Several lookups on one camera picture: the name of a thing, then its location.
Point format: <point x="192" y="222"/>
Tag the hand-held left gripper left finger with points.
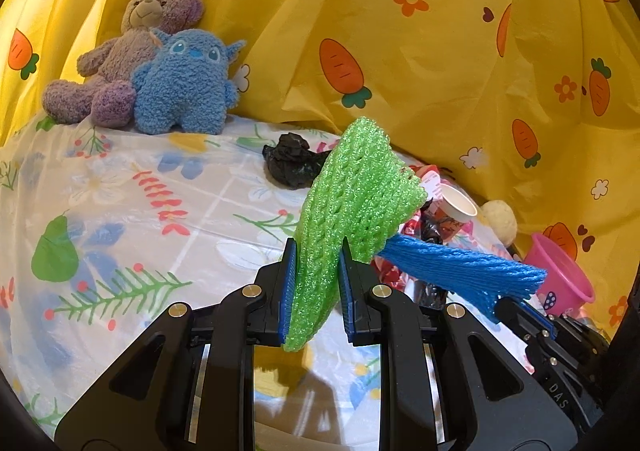
<point x="287" y="291"/>

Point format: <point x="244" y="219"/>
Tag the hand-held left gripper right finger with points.
<point x="347" y="296"/>

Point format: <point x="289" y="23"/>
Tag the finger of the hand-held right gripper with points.
<point x="582" y="338"/>
<point x="530" y="323"/>

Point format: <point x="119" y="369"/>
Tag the pink plastic bucket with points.
<point x="560" y="281"/>

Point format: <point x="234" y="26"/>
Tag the blue foam net sleeve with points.
<point x="450" y="271"/>

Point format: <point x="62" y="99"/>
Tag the green foam net sleeve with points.
<point x="350" y="191"/>

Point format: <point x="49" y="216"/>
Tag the red paper cup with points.
<point x="457" y="206"/>

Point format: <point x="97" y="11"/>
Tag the crumpled red wrapper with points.
<point x="425" y="176"/>
<point x="400" y="276"/>

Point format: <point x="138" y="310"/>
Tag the cream foam ball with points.
<point x="500" y="221"/>

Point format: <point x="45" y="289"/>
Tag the crumpled black plastic bag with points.
<point x="290" y="161"/>
<point x="435" y="231"/>

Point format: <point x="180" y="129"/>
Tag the floral plastic tablecloth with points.
<point x="150" y="231"/>

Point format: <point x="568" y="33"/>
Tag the blue plush toy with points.
<point x="185" y="86"/>

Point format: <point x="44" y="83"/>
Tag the yellow carrot print cloth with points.
<point x="425" y="56"/>

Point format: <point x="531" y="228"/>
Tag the purple teddy bear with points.
<point x="120" y="56"/>

